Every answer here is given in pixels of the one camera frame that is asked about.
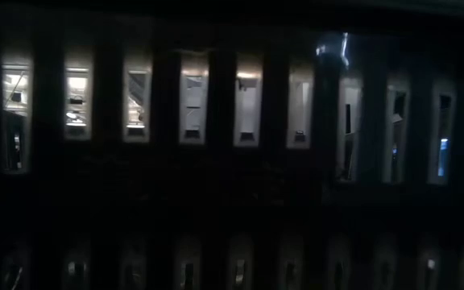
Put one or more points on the black plastic basket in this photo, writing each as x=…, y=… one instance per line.
x=232, y=193

